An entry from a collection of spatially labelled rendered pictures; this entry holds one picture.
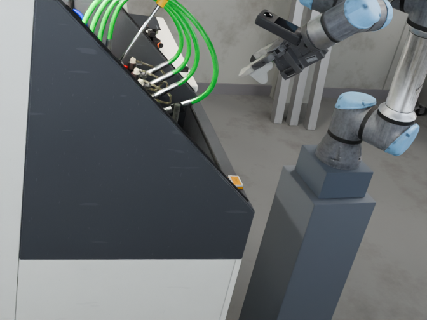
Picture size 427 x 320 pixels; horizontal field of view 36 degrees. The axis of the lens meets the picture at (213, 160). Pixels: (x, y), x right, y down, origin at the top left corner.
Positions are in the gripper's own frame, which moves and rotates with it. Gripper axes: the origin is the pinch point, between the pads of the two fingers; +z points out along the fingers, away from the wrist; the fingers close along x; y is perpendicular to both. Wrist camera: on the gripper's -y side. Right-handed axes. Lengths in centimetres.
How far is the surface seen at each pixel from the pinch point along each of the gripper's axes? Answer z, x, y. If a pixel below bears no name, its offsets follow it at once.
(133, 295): 47, -38, 30
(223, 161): 28.8, 2.8, 22.5
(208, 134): 37.6, 15.3, 17.3
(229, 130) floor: 169, 182, 79
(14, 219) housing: 44, -50, -7
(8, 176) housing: 36, -48, -16
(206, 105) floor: 191, 205, 64
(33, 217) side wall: 42, -47, -5
